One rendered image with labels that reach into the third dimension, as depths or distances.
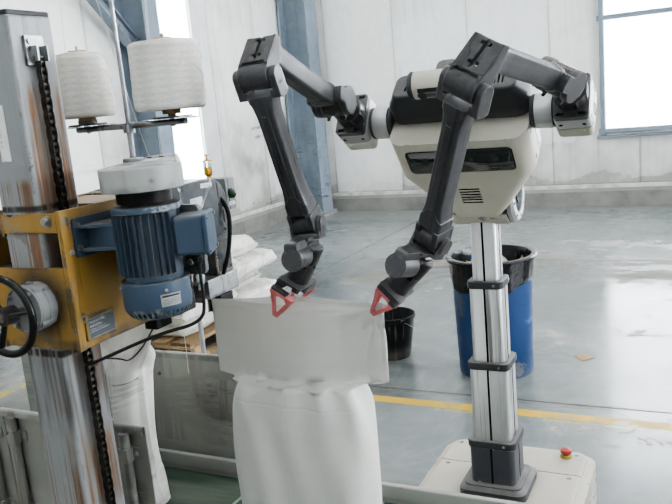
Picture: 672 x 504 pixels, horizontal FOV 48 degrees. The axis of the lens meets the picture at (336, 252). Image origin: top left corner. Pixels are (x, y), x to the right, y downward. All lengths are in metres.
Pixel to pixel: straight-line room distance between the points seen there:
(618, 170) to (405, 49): 3.09
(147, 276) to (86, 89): 0.51
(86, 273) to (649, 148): 8.43
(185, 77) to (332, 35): 9.00
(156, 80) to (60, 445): 0.87
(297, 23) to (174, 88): 8.97
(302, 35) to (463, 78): 9.15
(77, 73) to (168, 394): 1.22
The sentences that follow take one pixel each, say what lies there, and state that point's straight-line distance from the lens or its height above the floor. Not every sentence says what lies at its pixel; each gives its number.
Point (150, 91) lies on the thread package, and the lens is 1.76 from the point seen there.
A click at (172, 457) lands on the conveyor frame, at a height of 0.40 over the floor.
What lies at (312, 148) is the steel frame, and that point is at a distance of 10.62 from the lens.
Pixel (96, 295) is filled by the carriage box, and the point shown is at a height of 1.13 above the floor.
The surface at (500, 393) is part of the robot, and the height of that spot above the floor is 0.60.
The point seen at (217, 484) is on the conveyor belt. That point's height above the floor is 0.38.
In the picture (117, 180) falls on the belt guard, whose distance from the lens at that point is 1.64.
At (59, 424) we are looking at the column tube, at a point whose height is 0.84.
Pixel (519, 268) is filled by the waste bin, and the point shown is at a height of 0.60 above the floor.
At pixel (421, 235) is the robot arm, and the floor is 1.20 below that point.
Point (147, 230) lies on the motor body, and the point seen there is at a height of 1.28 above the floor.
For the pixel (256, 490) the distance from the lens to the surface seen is 2.14.
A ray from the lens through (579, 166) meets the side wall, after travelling 9.78.
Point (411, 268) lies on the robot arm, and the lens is 1.70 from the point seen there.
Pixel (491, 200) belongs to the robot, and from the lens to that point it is 2.19.
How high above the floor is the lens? 1.51
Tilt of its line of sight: 11 degrees down
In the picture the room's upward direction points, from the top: 5 degrees counter-clockwise
